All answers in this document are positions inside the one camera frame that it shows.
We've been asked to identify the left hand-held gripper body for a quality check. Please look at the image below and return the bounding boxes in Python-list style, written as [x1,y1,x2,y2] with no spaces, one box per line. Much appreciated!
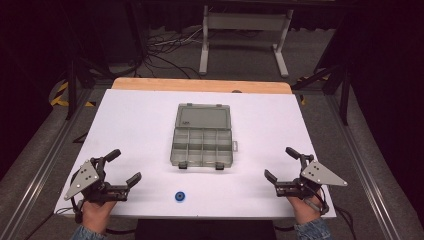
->
[64,157,130,205]

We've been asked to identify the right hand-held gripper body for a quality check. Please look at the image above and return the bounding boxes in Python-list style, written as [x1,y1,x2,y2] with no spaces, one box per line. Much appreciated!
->
[274,153,349,201]

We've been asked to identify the clear plastic compartment box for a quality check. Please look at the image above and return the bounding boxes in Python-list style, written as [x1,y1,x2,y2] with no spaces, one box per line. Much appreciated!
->
[169,102,240,171]

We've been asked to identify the person's left hand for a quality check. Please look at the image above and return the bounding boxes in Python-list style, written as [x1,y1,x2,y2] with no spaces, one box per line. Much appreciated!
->
[81,200,118,232]

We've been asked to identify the person's right hand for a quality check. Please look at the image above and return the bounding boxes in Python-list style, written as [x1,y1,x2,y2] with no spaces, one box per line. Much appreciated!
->
[286,195,324,226]

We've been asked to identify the white table board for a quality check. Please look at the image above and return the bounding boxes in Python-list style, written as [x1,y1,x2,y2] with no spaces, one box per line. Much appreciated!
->
[53,88,337,220]

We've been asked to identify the yellow black floor tape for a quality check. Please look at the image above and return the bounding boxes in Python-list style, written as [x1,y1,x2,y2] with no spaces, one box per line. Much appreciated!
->
[49,81,97,109]

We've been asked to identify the wooden table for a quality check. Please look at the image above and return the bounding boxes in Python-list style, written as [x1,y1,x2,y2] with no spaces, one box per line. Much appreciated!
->
[111,77,294,95]

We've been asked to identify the white metal stand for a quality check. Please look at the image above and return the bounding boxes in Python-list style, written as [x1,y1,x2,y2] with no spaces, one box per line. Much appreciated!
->
[198,4,295,79]

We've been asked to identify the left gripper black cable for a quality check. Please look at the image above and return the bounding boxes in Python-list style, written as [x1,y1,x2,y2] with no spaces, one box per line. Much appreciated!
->
[54,168,85,225]

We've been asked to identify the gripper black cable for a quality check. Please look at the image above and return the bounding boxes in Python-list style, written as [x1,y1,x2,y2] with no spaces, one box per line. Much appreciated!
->
[304,186,357,240]
[54,168,85,225]

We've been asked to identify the aluminium floor rail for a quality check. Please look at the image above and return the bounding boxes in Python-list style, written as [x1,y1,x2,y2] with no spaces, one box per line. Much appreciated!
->
[0,87,96,240]
[324,94,401,240]

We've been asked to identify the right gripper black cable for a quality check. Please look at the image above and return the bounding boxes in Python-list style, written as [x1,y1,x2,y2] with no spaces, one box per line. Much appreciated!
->
[304,186,357,240]

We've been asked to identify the bundle of floor cables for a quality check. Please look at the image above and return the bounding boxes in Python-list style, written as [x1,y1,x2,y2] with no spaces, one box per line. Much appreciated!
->
[139,24,205,80]

